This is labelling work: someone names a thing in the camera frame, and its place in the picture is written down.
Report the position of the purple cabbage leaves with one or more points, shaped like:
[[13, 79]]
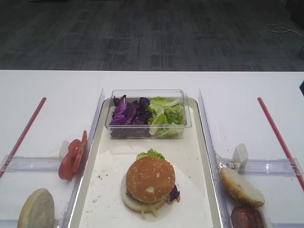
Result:
[[131, 113]]

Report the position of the cream rectangular serving tray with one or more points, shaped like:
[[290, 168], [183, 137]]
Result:
[[99, 202]]

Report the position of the sesame top bun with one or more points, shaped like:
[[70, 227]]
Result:
[[150, 179]]

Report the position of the rear tomato slice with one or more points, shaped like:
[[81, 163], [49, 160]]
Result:
[[80, 152]]

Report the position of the upper left clear holder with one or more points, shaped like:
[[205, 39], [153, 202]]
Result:
[[21, 163]]

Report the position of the clear holder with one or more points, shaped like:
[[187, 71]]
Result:
[[283, 167], [21, 163]]

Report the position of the upper right clear holder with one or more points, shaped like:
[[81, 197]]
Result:
[[283, 167]]

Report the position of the clear plastic salad container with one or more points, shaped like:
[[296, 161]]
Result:
[[142, 131]]

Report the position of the red strip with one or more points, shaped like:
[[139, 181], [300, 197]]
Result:
[[282, 143], [21, 138]]

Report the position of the lettuce leaf on bun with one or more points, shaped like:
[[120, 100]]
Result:
[[150, 153]]

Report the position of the standing bun bottom left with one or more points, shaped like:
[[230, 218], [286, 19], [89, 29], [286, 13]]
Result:
[[38, 210]]

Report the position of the purple cabbage strip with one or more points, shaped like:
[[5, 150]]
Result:
[[174, 195]]

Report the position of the tomato slice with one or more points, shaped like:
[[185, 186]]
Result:
[[65, 170], [80, 152]]

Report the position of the front tomato slice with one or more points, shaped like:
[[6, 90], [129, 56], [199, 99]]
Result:
[[65, 170]]

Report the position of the bottom bun on tray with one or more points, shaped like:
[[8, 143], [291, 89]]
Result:
[[137, 205]]

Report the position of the left clear long rail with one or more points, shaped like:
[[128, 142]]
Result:
[[83, 154]]

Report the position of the left red strip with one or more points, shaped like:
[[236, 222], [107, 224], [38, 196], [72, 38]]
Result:
[[21, 138]]

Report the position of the right red strip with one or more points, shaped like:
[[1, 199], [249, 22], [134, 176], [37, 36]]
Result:
[[282, 143]]

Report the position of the green lettuce in container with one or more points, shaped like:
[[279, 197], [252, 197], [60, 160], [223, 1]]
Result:
[[166, 115]]

